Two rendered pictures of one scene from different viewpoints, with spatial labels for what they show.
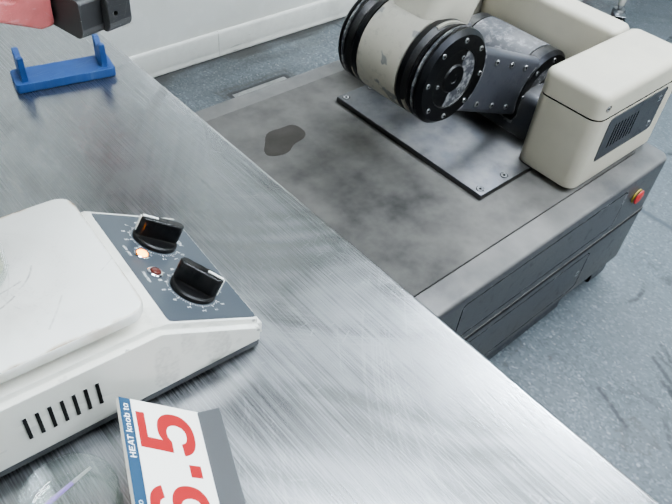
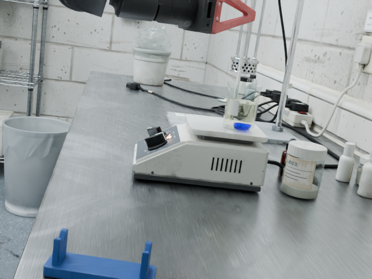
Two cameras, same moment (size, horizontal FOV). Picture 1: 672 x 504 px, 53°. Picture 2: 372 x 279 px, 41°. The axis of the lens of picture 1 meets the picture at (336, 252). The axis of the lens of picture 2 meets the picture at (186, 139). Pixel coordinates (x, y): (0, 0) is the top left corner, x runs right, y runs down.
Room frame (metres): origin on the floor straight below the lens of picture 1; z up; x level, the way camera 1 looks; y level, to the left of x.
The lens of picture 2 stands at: (0.92, 0.60, 0.99)
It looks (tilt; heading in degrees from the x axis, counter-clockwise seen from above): 13 degrees down; 216
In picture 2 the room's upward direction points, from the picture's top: 8 degrees clockwise
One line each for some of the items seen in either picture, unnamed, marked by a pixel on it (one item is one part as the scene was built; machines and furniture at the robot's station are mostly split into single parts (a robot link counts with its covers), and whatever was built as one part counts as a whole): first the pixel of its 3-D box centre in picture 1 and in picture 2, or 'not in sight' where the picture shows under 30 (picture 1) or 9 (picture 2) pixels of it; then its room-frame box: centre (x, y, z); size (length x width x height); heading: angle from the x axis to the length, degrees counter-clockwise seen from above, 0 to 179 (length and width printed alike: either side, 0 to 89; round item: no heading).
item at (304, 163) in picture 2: not in sight; (303, 169); (0.20, 0.31, 0.79); 0.06 x 0.06 x 0.08
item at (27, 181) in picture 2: not in sight; (35, 166); (-0.53, -1.32, 0.21); 0.33 x 0.33 x 0.42
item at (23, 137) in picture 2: not in sight; (36, 165); (-0.53, -1.32, 0.22); 0.33 x 0.33 x 0.41
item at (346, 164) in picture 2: not in sight; (346, 161); (0.05, 0.32, 0.79); 0.03 x 0.03 x 0.07
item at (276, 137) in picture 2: not in sight; (230, 127); (-0.10, -0.02, 0.76); 0.30 x 0.20 x 0.01; 136
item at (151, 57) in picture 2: not in sight; (151, 54); (-0.47, -0.61, 0.86); 0.14 x 0.14 x 0.21
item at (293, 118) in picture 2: not in sight; (280, 107); (-0.49, -0.08, 0.77); 0.40 x 0.06 x 0.04; 46
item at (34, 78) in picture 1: (61, 61); (102, 258); (0.62, 0.31, 0.77); 0.10 x 0.03 x 0.04; 125
